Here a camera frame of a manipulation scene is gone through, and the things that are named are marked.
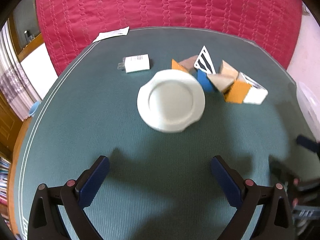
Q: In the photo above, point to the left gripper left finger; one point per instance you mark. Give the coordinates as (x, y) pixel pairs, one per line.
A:
(45, 220)

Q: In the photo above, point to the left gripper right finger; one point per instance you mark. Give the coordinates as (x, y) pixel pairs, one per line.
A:
(275, 220)

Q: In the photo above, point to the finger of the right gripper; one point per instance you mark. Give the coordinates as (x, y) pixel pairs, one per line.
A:
(280, 173)
(307, 143)

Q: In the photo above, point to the orange white striped block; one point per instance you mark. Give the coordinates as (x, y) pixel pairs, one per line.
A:
(245, 90)

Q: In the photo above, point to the plain wooden triangle block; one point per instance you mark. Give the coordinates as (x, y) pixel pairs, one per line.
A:
(220, 81)

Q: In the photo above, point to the plain wooden cube block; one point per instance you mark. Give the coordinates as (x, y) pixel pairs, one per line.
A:
(227, 69)

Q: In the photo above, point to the blue wedge block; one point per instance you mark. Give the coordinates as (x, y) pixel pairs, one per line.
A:
(205, 83)

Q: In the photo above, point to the white ceramic plate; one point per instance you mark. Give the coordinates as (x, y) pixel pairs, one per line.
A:
(171, 101)

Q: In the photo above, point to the white zebra striped triangle block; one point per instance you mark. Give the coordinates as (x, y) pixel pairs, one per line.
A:
(204, 62)

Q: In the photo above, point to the plain rectangular wooden block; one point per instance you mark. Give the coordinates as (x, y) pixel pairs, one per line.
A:
(188, 64)

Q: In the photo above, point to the orange cube block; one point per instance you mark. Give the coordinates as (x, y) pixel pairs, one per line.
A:
(176, 66)

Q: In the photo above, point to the white USB power adapter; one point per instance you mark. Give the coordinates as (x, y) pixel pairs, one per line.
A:
(134, 63)

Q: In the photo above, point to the clear plastic bowl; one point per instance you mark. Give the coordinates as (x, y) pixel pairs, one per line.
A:
(309, 106)

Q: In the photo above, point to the wooden bookshelf with books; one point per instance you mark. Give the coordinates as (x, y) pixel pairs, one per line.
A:
(4, 171)

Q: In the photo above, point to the light blue cup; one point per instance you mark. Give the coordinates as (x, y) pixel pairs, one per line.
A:
(34, 108)

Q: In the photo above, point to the white curtain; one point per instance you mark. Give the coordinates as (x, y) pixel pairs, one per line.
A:
(15, 85)

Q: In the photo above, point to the white paper slip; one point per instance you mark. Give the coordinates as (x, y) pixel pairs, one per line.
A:
(110, 34)

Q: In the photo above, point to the red quilted cover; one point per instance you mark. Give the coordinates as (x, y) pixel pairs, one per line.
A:
(68, 26)

